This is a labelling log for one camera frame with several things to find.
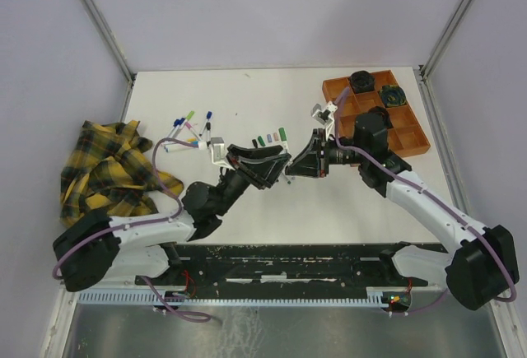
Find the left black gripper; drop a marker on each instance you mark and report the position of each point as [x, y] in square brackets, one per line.
[263, 173]

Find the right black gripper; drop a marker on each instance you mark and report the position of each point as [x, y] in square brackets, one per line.
[310, 165]

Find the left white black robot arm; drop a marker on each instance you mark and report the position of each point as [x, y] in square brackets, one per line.
[100, 247]

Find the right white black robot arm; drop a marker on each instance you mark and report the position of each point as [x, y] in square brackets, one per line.
[478, 264]

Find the black orange rolled sock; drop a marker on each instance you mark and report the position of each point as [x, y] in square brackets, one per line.
[383, 113]

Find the black rolled sock top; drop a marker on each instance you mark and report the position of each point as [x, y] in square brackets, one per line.
[362, 82]

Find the orange compartment tray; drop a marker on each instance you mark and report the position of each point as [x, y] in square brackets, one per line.
[406, 137]

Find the green blue rolled sock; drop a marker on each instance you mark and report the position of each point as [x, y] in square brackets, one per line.
[392, 96]

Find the yellow plaid cloth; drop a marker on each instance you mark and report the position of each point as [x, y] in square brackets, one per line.
[108, 169]

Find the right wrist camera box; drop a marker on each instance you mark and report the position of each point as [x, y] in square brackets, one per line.
[326, 116]

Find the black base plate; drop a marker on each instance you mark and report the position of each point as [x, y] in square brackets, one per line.
[272, 271]

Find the white cable duct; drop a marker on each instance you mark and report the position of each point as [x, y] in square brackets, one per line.
[374, 299]

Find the left aluminium frame post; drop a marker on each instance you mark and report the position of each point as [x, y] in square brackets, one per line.
[107, 35]

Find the aluminium frame post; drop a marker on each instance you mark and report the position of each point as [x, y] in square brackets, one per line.
[107, 35]
[447, 34]

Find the right aluminium frame post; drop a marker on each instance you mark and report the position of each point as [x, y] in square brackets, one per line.
[447, 34]

